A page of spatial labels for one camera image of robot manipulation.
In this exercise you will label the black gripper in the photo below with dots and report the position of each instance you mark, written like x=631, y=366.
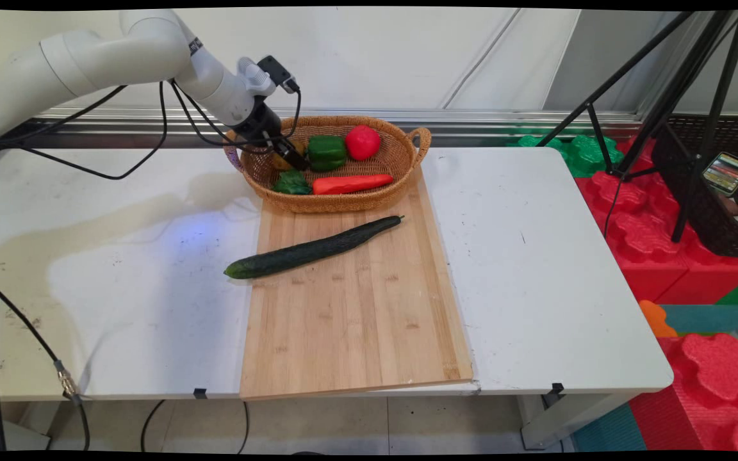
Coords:
x=260, y=125

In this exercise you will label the yellow-brown toy potato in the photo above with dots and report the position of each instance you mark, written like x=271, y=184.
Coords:
x=282, y=163

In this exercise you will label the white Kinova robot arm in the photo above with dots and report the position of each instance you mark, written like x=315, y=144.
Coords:
x=119, y=57

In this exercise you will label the green toy leafy vegetable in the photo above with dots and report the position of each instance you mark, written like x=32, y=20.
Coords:
x=291, y=184

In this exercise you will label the green toy bell pepper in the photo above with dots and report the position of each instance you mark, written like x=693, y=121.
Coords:
x=327, y=153

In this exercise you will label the orange-red toy carrot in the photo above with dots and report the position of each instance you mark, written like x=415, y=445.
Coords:
x=350, y=184

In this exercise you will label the oval wicker basket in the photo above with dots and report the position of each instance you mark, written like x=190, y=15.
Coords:
x=343, y=202

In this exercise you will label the red toy tomato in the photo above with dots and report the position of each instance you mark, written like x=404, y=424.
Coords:
x=362, y=142

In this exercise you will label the long dark green cucumber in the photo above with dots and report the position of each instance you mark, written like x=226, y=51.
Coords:
x=311, y=250

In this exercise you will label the bamboo cutting board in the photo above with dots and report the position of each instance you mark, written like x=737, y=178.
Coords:
x=356, y=320

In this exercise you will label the black table clip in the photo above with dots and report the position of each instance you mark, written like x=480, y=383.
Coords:
x=557, y=388
x=200, y=392

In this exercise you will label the green foam block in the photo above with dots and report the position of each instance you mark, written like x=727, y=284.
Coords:
x=583, y=153

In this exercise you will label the large red foam block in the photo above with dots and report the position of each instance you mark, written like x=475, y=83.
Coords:
x=644, y=243

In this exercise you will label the white table leg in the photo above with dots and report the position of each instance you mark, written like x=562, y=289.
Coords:
x=567, y=419

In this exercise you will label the orange foam piece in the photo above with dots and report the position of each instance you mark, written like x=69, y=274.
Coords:
x=656, y=320

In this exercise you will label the dark woven basket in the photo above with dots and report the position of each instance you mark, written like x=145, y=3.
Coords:
x=708, y=218

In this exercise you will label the smartphone with lit screen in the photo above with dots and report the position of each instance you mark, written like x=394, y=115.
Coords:
x=728, y=173

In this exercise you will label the teal foam mat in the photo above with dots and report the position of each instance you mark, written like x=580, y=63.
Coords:
x=708, y=319

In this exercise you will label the red flower-topped foam block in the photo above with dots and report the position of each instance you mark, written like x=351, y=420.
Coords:
x=715, y=384

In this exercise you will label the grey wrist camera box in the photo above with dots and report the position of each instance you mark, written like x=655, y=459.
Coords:
x=270, y=73

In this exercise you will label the aluminium wall rail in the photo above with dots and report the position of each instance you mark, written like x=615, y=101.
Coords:
x=503, y=121

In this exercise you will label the black camera tripod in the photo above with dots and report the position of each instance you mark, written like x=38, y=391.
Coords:
x=670, y=96

